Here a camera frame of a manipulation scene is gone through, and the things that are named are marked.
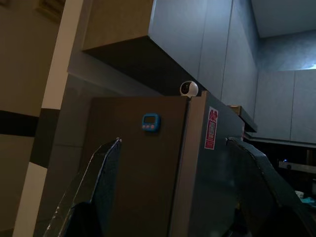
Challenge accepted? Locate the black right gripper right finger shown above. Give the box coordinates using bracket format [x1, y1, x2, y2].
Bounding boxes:
[225, 137, 316, 237]

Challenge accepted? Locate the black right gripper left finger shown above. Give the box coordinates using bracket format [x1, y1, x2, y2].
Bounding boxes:
[47, 137, 123, 237]

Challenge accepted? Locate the dark grey fridge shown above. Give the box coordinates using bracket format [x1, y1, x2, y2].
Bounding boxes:
[82, 90, 247, 237]

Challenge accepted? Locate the blue digital timer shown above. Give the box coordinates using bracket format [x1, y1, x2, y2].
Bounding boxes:
[141, 113, 162, 132]

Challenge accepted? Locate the red and white sticker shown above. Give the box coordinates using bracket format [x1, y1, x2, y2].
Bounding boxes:
[204, 106, 220, 151]

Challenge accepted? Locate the white round security camera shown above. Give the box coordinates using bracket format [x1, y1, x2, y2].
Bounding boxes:
[179, 80, 199, 98]

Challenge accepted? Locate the grey wall cabinet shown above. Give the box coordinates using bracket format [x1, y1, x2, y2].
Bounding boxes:
[81, 0, 260, 119]

